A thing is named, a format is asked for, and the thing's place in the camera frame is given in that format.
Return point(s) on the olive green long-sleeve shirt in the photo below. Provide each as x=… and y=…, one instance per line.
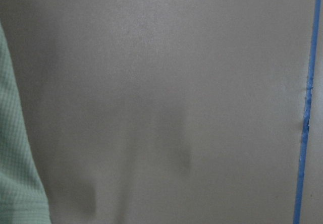
x=23, y=198

